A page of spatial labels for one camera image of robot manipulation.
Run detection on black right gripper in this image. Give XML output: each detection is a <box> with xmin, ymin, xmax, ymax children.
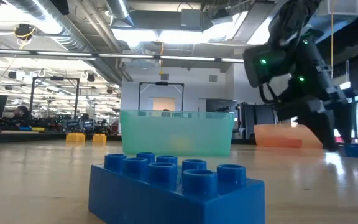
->
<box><xmin>298</xmin><ymin>93</ymin><xmax>358</xmax><ymax>152</ymax></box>

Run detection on small blue toy block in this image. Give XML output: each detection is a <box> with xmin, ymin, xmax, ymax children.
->
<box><xmin>344</xmin><ymin>143</ymin><xmax>358</xmax><ymax>159</ymax></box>

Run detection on long blue toy block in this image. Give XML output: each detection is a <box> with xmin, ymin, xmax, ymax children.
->
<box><xmin>88</xmin><ymin>151</ymin><xmax>266</xmax><ymax>224</ymax></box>

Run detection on orange plastic bin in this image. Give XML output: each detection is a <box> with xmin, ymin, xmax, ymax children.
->
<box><xmin>253</xmin><ymin>123</ymin><xmax>324</xmax><ymax>149</ymax></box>

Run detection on black cabinets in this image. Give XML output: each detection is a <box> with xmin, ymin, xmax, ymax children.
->
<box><xmin>239</xmin><ymin>102</ymin><xmax>278</xmax><ymax>139</ymax></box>

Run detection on long ceiling light strip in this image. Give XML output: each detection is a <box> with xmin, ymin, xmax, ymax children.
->
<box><xmin>0</xmin><ymin>48</ymin><xmax>245</xmax><ymax>65</ymax></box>

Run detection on grey ceiling box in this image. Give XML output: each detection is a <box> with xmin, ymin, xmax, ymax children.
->
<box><xmin>180</xmin><ymin>8</ymin><xmax>204</xmax><ymax>32</ymax></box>

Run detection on green translucent plastic bin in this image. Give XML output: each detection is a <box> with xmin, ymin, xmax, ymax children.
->
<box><xmin>119</xmin><ymin>109</ymin><xmax>236</xmax><ymax>157</ymax></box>

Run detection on person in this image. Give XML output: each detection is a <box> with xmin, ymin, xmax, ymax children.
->
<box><xmin>12</xmin><ymin>105</ymin><xmax>34</xmax><ymax>128</ymax></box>

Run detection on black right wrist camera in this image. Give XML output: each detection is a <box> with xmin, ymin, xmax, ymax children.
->
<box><xmin>275</xmin><ymin>96</ymin><xmax>326</xmax><ymax>123</ymax></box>

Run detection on yellow hanging cable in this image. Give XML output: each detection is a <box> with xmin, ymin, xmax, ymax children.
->
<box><xmin>328</xmin><ymin>0</ymin><xmax>336</xmax><ymax>78</ymax></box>

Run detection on dark wall screen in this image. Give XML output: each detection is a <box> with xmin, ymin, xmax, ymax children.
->
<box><xmin>206</xmin><ymin>98</ymin><xmax>238</xmax><ymax>113</ymax></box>

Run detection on black gantry frame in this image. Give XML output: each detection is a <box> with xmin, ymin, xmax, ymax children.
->
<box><xmin>137</xmin><ymin>81</ymin><xmax>185</xmax><ymax>111</ymax></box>
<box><xmin>29</xmin><ymin>76</ymin><xmax>80</xmax><ymax>131</ymax></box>

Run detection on round silver ceiling duct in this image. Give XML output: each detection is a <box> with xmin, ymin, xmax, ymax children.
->
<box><xmin>0</xmin><ymin>0</ymin><xmax>124</xmax><ymax>85</ymax></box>

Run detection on yellow black cable reel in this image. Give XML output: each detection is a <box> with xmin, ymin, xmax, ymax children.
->
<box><xmin>13</xmin><ymin>23</ymin><xmax>37</xmax><ymax>41</ymax></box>

